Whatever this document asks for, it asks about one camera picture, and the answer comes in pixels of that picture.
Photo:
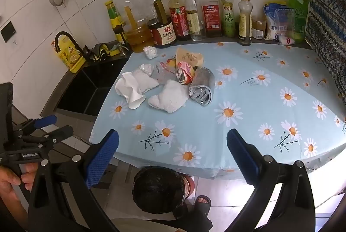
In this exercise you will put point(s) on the brown paper bag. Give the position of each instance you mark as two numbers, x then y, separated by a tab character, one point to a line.
192	56

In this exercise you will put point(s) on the square bottle red label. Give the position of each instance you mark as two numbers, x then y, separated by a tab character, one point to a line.
210	13

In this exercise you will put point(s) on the black sink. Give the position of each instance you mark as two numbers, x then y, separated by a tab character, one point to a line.
81	94

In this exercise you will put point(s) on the red label bottle dark cap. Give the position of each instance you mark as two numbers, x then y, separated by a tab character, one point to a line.
177	16

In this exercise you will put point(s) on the black-lined waste bin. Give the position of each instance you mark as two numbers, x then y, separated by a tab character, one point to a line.
159	188

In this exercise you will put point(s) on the crumpled white paper ball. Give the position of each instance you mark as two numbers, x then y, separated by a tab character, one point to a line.
150	52

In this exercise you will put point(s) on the large cooking oil jug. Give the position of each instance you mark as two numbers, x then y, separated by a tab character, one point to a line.
136	35

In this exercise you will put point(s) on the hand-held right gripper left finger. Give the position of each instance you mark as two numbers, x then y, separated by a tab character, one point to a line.
102	159

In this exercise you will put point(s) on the small pale bottle yellow cap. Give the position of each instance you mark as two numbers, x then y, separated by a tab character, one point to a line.
245	21

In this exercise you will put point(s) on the person's left hand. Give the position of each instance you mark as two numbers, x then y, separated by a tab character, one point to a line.
10	180

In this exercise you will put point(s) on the dark bottle green yellow label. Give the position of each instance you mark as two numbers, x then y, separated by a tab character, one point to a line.
116	22

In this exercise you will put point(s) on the crushed white paper cup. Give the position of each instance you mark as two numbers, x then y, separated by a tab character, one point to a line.
128	89

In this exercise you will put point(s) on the green plastic bag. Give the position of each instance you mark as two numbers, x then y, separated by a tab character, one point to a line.
298	16

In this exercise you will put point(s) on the yellow sponge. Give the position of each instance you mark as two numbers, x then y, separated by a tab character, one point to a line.
115	51

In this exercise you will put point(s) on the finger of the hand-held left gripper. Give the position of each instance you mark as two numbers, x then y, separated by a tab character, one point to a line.
60	132
46	120

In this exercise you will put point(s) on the clear plastic wrapper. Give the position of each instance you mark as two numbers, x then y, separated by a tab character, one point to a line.
163	74

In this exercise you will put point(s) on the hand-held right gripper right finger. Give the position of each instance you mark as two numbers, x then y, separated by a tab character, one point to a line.
240	156

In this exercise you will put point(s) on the yellow black cloth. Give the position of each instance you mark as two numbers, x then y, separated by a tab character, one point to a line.
100	52

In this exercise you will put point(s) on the clear bottle yellow cap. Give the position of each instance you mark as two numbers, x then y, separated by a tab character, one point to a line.
192	16

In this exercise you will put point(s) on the patterned blue curtain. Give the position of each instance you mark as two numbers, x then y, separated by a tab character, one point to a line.
327	18

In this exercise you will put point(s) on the small glass jar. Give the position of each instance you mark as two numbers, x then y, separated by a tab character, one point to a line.
258	28

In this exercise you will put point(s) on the black wall switch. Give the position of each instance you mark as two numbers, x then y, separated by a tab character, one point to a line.
7	30

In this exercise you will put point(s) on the white blue plastic bag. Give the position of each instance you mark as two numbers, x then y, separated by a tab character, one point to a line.
275	22

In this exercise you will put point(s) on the thick white paper towel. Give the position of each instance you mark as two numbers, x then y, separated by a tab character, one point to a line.
169	97

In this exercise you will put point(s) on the blue daisy tablecloth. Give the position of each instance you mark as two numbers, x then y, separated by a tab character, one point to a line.
243	99

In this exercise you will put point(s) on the tall clear bottle gold cap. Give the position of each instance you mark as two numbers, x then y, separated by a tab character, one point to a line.
148	2

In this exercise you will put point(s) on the colourful snack wrapper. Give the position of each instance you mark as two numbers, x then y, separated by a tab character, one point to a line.
185	74

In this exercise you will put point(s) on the small pink white packet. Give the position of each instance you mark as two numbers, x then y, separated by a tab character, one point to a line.
286	39

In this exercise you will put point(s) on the person's foot in sandal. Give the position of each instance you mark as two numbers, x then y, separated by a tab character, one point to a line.
202	202

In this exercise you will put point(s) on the metal sink fixture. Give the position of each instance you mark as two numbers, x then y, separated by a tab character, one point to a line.
122	49

